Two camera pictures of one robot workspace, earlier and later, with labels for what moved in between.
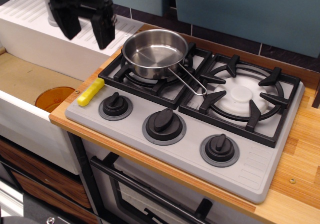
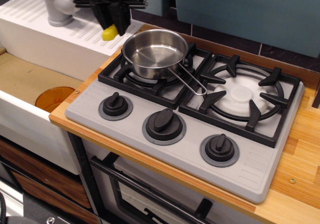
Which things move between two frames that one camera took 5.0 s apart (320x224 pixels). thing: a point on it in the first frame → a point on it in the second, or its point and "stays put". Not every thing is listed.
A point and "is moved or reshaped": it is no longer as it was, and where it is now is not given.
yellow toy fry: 86,97 is moved or reshaped
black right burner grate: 252,101 stays put
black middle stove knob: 163,127 stays put
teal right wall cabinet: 284,16 stays put
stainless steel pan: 152,53 stays put
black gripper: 69,1 → 106,0
